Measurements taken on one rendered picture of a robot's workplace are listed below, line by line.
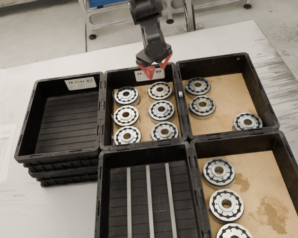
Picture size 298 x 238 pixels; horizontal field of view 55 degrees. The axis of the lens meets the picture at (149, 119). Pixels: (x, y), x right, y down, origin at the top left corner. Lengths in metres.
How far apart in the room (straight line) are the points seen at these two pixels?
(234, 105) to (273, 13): 2.21
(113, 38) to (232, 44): 1.66
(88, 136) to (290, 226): 0.76
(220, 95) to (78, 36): 2.27
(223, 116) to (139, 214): 0.49
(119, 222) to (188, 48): 1.05
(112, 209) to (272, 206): 0.50
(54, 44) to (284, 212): 2.78
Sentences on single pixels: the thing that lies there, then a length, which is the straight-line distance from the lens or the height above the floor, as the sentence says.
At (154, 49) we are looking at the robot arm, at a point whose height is 1.23.
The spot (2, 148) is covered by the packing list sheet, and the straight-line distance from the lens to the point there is 1.47.
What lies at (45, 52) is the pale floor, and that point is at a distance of 3.19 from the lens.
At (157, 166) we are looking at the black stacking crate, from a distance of 1.02.
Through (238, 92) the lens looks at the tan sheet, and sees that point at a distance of 1.23.
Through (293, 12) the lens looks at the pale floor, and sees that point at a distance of 3.36.
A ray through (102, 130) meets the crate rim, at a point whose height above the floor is 0.92.
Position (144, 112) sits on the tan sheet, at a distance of 1.17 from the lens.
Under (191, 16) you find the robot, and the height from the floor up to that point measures 0.70.
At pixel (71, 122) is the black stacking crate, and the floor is 0.83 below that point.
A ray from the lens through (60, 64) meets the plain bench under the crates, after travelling 1.75.
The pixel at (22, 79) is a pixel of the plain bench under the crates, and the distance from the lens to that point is 1.76.
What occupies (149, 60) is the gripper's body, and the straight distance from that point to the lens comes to 0.88.
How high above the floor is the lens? 1.71
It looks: 51 degrees down
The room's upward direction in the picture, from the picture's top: 11 degrees counter-clockwise
